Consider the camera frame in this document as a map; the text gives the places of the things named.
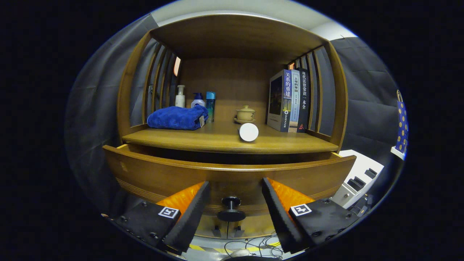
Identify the white side cabinet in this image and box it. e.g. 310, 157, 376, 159
330, 149, 385, 210

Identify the blue folded towel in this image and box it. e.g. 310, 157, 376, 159
147, 104, 209, 131

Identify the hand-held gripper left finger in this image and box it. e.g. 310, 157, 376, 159
105, 181, 211, 254

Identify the wooden cabinet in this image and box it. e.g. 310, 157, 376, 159
103, 14, 357, 240

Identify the wooden cabinet door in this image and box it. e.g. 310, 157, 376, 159
198, 214, 228, 239
228, 214, 277, 239

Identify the wooden drawer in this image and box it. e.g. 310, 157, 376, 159
103, 143, 357, 222

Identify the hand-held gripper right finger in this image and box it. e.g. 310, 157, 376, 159
262, 178, 359, 254

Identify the blue gold-dotted gift bag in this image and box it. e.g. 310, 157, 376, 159
395, 90, 409, 154

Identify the white green cleanser tube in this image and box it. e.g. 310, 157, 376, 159
239, 123, 260, 142

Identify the teal clear bottle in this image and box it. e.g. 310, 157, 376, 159
206, 91, 216, 123

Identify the blue spine book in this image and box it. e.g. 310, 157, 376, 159
267, 70, 293, 133

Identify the beige lidded tea cup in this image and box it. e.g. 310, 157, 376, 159
236, 105, 256, 121

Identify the yellow black floor tape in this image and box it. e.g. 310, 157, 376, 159
189, 243, 281, 254

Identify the pale spine book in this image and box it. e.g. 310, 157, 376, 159
289, 70, 301, 133

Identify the white pump bottle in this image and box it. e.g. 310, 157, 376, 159
175, 85, 186, 108

